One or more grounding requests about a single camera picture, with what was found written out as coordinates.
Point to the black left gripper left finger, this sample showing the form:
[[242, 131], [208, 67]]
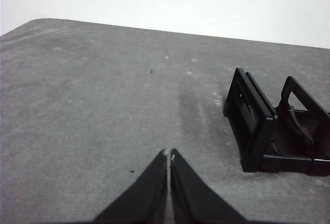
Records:
[[144, 198]]

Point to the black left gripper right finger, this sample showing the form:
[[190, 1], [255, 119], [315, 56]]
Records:
[[196, 203]]

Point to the black plastic dish rack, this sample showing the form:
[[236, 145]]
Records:
[[260, 131]]

